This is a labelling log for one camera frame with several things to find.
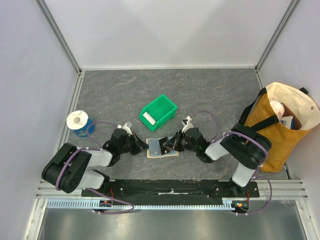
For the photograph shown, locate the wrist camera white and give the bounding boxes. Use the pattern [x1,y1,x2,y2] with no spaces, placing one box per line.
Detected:
[181,116,194,133]
[117,122,133,135]

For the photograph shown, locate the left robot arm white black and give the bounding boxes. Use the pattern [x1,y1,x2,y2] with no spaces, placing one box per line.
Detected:
[41,127,149,194]

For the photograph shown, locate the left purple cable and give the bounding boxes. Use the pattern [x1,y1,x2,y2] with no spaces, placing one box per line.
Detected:
[55,121,136,216]

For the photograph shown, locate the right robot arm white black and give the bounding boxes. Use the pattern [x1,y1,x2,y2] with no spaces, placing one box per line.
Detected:
[161,123,272,197]

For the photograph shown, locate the items inside tote bag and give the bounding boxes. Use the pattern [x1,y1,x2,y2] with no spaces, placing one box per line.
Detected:
[269,100,302,130]

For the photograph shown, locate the green plastic bin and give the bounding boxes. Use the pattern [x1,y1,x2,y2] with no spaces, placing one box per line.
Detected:
[139,94,178,132]

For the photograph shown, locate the beige leather card holder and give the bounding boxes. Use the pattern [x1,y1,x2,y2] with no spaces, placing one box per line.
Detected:
[146,136,179,159]

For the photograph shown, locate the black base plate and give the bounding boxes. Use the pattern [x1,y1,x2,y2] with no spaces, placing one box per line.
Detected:
[96,179,260,205]

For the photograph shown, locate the mustard canvas tote bag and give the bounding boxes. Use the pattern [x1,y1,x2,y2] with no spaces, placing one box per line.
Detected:
[238,82,320,172]

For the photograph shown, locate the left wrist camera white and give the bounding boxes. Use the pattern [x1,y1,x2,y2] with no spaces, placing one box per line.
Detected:
[117,122,133,135]

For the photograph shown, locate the credit card stack in bin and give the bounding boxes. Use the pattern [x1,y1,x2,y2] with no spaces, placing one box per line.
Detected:
[143,112,156,126]

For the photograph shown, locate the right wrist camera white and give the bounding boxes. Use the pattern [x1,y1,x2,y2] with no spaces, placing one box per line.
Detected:
[181,116,194,133]

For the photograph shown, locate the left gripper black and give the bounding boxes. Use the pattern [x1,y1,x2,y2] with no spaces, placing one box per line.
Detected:
[119,132,150,156]

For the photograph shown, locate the dark credit card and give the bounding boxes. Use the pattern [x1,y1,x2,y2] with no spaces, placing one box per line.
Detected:
[159,136,171,155]

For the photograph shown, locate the toilet paper roll blue wrapper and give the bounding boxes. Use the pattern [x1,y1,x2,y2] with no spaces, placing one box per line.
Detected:
[66,110,95,138]

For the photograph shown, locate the purple cable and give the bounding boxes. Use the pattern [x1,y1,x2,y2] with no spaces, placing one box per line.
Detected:
[189,110,273,217]
[55,121,136,216]

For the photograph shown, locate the slotted cable duct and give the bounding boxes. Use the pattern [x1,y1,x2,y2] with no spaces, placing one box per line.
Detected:
[46,198,245,211]

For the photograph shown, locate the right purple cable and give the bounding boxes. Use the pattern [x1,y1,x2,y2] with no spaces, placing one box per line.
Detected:
[189,110,273,217]

